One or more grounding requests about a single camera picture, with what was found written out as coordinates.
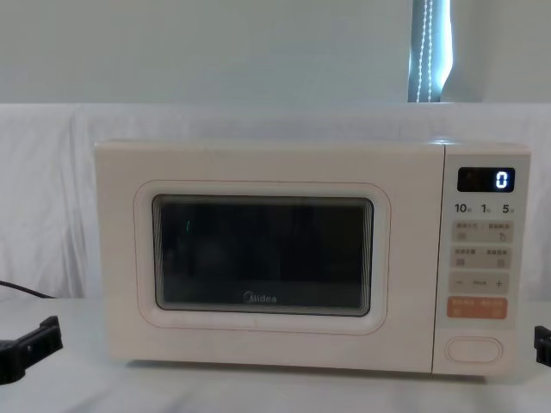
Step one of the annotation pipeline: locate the black power cable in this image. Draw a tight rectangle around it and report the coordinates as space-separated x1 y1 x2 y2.
0 280 59 299

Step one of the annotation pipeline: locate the white curtain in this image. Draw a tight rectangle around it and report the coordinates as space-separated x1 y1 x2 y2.
0 0 551 105

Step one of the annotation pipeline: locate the cream microwave oven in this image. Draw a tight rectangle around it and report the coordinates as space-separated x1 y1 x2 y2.
93 138 535 382

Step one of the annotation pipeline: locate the oven control panel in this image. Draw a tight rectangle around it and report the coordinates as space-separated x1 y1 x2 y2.
433 154 529 332

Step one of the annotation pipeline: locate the oval oven door button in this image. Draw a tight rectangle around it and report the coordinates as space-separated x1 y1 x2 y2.
444 336 504 364

